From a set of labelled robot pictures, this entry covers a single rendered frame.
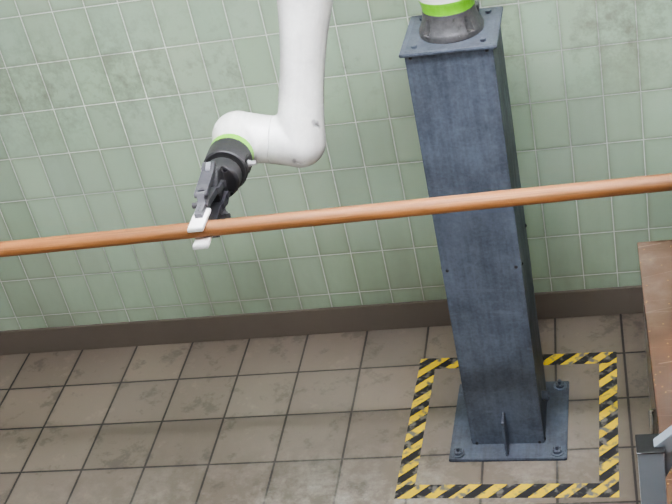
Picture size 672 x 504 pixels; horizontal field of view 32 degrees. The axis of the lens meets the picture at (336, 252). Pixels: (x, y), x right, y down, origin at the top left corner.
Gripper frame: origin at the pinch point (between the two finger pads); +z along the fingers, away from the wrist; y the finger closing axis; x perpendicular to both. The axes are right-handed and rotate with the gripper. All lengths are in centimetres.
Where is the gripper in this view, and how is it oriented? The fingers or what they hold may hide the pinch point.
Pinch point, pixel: (201, 228)
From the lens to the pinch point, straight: 220.5
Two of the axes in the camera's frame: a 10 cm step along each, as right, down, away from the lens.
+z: -1.3, 5.7, -8.1
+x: -9.7, 0.9, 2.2
